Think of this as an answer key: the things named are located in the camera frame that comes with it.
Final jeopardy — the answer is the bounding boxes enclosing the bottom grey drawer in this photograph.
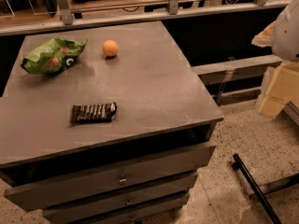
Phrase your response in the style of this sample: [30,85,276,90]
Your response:
[69,191,189,224]

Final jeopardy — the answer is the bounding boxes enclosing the dark chocolate rxbar wrapper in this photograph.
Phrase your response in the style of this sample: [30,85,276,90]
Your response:
[70,102,118,125]

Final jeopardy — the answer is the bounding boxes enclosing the grey drawer cabinet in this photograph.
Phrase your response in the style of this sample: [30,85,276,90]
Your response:
[0,22,222,224]

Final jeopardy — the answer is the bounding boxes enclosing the orange fruit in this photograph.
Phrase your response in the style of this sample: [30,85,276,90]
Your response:
[103,40,119,57]

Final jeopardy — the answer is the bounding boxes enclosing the middle grey drawer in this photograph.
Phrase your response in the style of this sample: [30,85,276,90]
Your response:
[42,171,199,224]

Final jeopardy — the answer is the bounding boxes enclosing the black metal floor frame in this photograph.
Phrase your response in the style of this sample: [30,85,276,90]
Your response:
[232,153,299,224]

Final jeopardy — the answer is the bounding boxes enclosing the top grey drawer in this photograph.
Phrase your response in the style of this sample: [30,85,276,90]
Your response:
[3,141,217,213]

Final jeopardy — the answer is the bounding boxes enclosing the grey metal railing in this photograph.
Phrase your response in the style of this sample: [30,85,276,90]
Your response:
[0,0,291,36]

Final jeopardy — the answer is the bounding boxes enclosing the grey drawer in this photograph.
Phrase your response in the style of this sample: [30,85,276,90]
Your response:
[42,171,199,224]
[69,191,189,224]
[3,141,217,213]

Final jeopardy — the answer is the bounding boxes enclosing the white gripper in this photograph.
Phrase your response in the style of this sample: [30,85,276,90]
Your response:
[251,0,299,119]

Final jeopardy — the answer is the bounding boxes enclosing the green chip bag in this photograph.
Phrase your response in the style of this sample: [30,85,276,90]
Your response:
[21,38,87,75]

